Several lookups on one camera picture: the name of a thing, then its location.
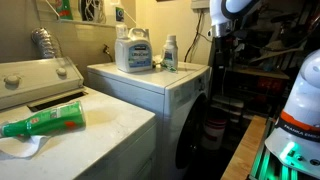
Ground small white detergent bottle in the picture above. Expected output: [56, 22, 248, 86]
[161, 34, 179, 72]

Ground large white detergent jug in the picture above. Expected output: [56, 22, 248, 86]
[114, 23, 154, 74]

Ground green plastic bottle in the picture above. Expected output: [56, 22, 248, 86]
[0, 100, 87, 138]

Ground white front-load washer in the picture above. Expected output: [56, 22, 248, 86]
[87, 61, 212, 180]

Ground white bucket red stripe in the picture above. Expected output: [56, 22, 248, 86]
[201, 116, 228, 152]

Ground stacked white containers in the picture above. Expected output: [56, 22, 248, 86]
[211, 94, 245, 125]

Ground white top-load dryer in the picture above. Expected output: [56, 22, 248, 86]
[0, 56, 158, 180]

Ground round dryer knob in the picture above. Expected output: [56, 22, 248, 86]
[3, 74, 22, 86]
[55, 67, 68, 77]

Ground wooden bench top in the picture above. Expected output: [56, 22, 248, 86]
[220, 115, 268, 180]

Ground cluttered wooden storage shelf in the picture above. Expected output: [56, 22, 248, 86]
[229, 64, 291, 81]

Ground green box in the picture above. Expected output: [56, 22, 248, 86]
[54, 0, 74, 21]

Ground metal robot mounting stand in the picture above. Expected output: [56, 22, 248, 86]
[249, 126, 320, 180]

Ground white dryer sheet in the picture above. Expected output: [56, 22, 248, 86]
[0, 133, 51, 159]

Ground green handled brush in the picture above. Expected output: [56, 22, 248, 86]
[156, 61, 178, 73]

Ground black wall cables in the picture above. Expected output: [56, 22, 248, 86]
[184, 9, 205, 63]

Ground wall water valve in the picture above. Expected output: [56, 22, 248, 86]
[102, 44, 114, 63]

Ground white electrical wall box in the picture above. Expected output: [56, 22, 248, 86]
[190, 0, 211, 11]

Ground white wall shelf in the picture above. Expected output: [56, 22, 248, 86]
[34, 0, 138, 29]

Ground coiled white cord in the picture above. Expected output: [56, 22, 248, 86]
[79, 0, 106, 24]

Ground silver flexible vent duct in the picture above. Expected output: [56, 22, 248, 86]
[30, 27, 63, 60]

